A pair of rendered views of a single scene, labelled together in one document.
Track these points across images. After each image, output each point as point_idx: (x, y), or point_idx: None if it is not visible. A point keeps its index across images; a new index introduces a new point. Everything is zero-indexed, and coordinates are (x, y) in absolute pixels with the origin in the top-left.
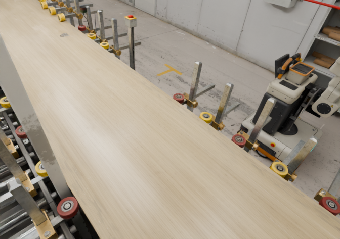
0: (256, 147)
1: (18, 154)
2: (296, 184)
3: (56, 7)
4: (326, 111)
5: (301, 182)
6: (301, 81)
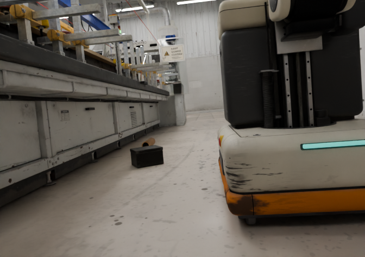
0: (10, 6)
1: None
2: (230, 249)
3: (155, 79)
4: None
5: (252, 254)
6: None
